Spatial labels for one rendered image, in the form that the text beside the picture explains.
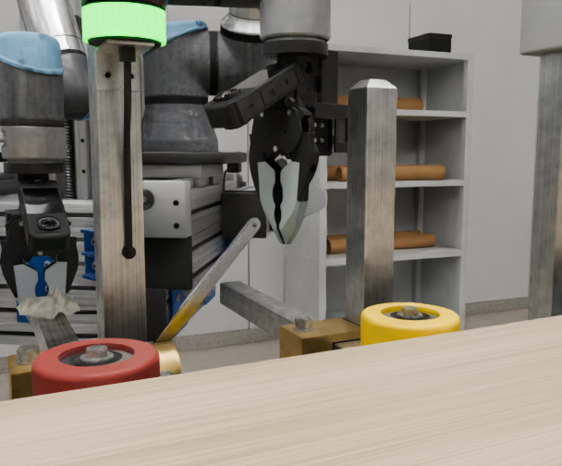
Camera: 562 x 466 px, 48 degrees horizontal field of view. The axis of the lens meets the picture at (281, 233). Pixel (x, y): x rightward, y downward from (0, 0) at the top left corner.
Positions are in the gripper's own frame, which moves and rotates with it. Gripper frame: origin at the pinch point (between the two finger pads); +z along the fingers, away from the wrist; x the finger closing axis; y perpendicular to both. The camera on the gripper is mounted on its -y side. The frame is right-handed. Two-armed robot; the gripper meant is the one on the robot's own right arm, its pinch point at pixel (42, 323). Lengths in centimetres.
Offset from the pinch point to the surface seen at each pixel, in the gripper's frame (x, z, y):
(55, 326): 0.0, -3.7, -15.9
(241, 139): -120, -26, 230
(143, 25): -4.6, -30.5, -36.9
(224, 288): -23.5, -2.7, -2.0
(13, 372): 4.8, -4.9, -31.8
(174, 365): -7.9, -3.5, -31.7
